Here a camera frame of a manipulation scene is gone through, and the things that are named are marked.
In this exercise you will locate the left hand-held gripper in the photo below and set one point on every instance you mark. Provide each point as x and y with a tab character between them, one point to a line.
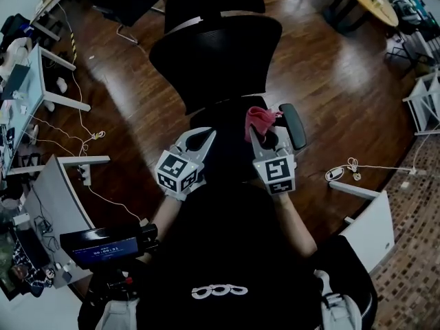
175	168

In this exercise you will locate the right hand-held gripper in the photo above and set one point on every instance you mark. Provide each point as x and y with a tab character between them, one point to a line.
275	172

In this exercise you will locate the pink cloth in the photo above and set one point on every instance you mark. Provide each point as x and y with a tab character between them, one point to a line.
259	117

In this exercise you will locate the person's right forearm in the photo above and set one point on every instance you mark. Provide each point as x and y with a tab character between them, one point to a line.
295	225

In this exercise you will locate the person's left forearm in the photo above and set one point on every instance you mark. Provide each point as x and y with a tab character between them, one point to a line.
165	215

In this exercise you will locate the person's left hand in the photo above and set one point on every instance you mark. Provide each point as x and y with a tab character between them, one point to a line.
189	192

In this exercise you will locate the black chair armrest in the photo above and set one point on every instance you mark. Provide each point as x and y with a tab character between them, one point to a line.
294	126

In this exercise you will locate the black chair seat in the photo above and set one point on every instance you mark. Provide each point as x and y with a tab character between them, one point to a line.
230	139

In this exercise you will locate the white power strip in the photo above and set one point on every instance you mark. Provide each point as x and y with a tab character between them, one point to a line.
85	175
334	174

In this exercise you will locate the person's black shirt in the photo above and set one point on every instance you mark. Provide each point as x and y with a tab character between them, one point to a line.
223	253

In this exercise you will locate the white desk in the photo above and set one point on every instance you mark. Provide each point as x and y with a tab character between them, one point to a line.
371	239

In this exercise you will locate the black display screen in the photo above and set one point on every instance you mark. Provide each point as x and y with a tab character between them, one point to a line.
99	249

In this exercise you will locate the grey curved desk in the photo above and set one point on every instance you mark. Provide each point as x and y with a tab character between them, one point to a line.
51	198

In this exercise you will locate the black visitor chair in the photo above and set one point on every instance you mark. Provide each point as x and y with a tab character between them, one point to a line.
127	2

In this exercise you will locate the black folding chair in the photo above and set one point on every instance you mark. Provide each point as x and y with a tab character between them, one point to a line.
409	50

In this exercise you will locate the light blue desk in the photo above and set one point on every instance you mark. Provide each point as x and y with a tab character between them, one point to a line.
27	108

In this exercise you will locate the round wooden table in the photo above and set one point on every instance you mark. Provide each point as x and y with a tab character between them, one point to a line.
364	2

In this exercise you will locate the grey sling bag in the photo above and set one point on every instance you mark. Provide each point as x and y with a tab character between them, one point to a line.
338	308

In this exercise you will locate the black monitor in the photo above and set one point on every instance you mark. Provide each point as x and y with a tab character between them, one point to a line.
32	247

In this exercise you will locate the grey laptop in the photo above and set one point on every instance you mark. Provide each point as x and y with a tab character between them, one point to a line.
15	81

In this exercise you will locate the white shelf frame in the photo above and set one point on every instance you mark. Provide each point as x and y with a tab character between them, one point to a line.
423	88

